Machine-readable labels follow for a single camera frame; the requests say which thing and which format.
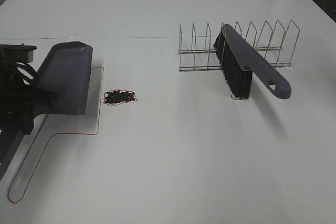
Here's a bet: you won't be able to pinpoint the metal wire rack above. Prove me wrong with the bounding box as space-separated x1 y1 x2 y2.
177 19 301 72

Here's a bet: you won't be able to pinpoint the purple plastic dustpan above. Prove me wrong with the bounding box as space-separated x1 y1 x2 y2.
0 41 94 182

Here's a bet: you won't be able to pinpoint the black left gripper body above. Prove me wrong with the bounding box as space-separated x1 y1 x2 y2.
1 61 57 135

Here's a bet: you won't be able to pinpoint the pile of coffee beans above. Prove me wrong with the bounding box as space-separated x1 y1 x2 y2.
103 89 138 106

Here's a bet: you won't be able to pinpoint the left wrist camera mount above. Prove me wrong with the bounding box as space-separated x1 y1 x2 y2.
1 44 37 63

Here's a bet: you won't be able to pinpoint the purple hand brush black bristles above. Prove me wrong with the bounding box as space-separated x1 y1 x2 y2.
213 24 291 100

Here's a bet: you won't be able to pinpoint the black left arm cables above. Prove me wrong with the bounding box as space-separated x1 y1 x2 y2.
10 62 39 86

